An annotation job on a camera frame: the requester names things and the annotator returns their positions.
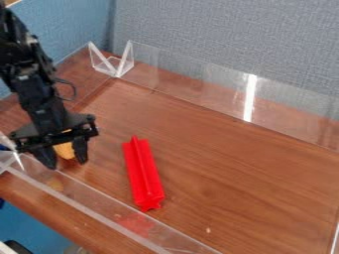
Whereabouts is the clear acrylic wall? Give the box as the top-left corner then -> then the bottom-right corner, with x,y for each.
124,42 -> 339,152
3,155 -> 222,254

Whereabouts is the clear acrylic left bracket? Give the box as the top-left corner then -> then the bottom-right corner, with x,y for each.
0,131 -> 25,175

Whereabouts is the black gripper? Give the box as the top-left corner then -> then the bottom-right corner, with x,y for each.
9,95 -> 97,170

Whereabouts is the clear acrylic corner bracket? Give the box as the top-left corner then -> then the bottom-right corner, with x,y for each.
87,42 -> 133,77

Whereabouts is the yellow green toy corn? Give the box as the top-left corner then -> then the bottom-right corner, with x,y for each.
53,142 -> 76,160

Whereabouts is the clear acrylic front wall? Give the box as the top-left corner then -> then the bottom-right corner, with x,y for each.
3,155 -> 222,254

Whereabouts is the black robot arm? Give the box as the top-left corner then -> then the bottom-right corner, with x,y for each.
0,1 -> 97,169

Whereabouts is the red star-shaped plastic bar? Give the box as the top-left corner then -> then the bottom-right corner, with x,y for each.
121,136 -> 165,212

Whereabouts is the clear acrylic back wall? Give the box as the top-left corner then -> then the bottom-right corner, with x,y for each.
124,42 -> 339,152

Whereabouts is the black cable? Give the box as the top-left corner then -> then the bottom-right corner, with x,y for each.
52,77 -> 79,103

